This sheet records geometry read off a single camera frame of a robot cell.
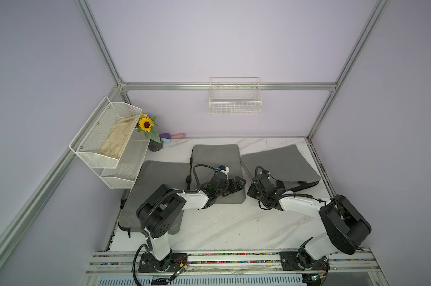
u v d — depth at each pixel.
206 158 1.07
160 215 0.47
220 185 0.72
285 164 1.06
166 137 1.19
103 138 0.80
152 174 1.01
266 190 0.70
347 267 0.74
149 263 0.73
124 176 0.88
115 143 0.77
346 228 0.44
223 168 0.86
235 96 0.95
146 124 0.95
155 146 1.11
